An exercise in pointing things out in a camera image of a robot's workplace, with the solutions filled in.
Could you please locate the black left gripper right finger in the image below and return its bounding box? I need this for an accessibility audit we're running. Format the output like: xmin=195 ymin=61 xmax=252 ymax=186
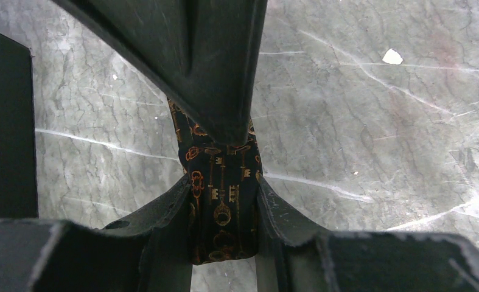
xmin=255 ymin=177 xmax=479 ymax=291

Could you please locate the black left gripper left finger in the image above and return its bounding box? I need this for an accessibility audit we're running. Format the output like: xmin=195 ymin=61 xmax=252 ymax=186
xmin=0 ymin=175 xmax=192 ymax=291

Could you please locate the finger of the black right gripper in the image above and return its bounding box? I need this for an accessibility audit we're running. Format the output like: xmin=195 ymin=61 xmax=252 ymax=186
xmin=58 ymin=0 xmax=267 ymax=146

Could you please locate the black orange key-pattern tie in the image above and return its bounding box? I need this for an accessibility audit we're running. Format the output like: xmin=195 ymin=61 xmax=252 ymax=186
xmin=167 ymin=100 xmax=262 ymax=265

